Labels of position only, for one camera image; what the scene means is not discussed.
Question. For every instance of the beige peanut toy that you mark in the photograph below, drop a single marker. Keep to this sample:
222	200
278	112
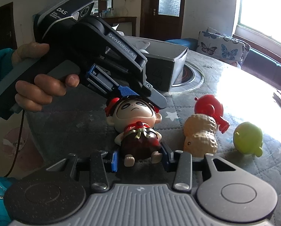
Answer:
199	134

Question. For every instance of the white tissue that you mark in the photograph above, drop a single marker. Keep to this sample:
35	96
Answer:
141	47

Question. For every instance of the bright window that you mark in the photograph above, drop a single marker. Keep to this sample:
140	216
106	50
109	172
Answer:
267	7

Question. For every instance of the dark wooden side table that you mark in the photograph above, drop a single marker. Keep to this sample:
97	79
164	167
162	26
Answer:
125	24

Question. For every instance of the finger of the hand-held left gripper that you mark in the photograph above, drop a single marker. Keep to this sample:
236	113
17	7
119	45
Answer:
102	80
157	100

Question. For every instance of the butterfly print cushion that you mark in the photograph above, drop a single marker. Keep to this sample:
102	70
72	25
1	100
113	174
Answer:
221	47

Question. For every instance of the dark wooden door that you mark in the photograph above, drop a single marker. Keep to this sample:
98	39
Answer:
1	27

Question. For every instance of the red round toy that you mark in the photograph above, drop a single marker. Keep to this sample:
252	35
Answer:
207	107

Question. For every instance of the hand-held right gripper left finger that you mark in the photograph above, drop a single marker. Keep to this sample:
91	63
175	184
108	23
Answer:
114	162

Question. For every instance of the brown wooden glass door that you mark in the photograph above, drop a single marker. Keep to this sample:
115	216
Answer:
163	9

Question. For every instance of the green round toy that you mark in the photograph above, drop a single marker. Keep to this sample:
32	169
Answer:
247	137

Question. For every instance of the person's left hand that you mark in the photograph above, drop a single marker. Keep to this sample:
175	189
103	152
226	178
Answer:
46	87

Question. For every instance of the teal sofa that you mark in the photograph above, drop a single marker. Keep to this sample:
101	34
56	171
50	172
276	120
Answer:
263	61

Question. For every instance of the round built-in table burner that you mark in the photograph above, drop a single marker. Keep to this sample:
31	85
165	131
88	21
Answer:
192	76

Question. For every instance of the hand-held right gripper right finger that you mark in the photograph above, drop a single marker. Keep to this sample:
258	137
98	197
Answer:
167	159

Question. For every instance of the grey open box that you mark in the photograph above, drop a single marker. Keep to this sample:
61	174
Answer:
165	69

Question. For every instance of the big-head doll figurine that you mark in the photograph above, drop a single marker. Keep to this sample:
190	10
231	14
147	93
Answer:
134	113

